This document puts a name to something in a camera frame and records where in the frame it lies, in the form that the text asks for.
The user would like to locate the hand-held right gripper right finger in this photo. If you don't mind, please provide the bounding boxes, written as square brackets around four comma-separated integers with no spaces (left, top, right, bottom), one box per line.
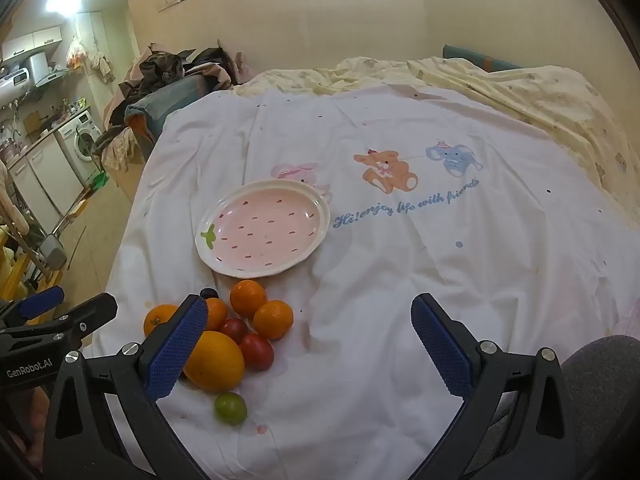
[410,292,576,480]

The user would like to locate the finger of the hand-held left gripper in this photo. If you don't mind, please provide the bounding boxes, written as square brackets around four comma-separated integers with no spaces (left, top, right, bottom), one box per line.
[0,285,66,331]
[0,292,118,356]

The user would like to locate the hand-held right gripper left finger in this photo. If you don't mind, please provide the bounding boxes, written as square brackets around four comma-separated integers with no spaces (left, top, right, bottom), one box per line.
[42,294,211,480]

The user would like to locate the large orange with stem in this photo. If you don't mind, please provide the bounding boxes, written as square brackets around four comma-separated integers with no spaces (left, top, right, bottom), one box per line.
[143,304,181,338]

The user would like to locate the large yellow orange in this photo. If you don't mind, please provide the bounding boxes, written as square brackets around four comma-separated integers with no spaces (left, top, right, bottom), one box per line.
[182,330,246,393]

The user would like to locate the small tangerine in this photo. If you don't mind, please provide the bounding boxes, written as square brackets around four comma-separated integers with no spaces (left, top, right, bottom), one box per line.
[230,280,268,318]
[204,298,229,332]
[252,300,295,341]

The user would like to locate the red cherry tomato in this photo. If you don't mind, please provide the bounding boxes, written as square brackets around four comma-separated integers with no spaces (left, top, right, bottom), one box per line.
[239,333,275,372]
[219,317,249,345]

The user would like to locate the pink strawberry pattern plate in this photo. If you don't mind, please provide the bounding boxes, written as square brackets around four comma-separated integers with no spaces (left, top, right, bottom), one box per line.
[195,179,332,279]

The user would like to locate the green cherry tomato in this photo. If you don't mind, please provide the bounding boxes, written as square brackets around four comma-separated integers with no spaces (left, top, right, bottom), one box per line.
[215,392,247,426]

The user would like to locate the white cartoon printed bedsheet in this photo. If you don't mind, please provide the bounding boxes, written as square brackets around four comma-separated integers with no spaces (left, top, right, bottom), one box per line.
[92,82,640,480]

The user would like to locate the white base cabinet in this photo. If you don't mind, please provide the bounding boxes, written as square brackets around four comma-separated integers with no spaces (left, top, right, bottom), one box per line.
[7,135,83,233]

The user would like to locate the person's leg in grey pants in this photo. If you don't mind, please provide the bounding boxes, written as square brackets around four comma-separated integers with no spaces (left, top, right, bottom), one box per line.
[470,335,636,480]

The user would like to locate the white washing machine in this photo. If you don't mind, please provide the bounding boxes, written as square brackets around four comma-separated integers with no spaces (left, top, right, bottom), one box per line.
[56,110,103,186]

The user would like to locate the white water heater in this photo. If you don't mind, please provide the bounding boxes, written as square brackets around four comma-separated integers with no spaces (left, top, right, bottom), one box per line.
[0,67,32,103]

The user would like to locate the teal pillow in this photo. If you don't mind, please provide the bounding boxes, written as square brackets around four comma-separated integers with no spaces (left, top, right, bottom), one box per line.
[442,44,523,73]
[125,74,221,146]

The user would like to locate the steel range hood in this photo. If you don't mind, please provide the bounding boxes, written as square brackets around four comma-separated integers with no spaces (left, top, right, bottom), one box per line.
[25,52,68,90]

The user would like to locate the hanging towel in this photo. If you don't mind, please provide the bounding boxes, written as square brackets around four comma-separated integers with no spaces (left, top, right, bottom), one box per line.
[90,52,115,83]

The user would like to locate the hanging plastic bag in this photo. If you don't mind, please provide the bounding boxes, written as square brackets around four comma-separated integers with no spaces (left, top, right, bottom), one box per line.
[66,35,90,71]

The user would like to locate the pile of clothes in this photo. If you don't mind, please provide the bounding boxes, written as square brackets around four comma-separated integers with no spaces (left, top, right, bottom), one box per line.
[95,40,258,173]

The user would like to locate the pale yellow quilt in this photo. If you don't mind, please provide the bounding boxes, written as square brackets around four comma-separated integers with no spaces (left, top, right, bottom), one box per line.
[232,55,640,221]

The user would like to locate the white tall cupboard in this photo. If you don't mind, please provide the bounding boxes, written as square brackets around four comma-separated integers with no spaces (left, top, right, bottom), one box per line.
[75,10,113,61]

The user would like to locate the yellow wooden frame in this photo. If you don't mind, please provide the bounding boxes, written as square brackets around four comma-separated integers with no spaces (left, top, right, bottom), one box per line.
[0,240,31,301]

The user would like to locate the beige bed frame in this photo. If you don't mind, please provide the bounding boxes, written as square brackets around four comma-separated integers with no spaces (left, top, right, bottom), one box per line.
[102,125,156,206]

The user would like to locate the white wall cabinets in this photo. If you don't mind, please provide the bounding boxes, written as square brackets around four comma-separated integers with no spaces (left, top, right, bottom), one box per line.
[0,27,63,63]

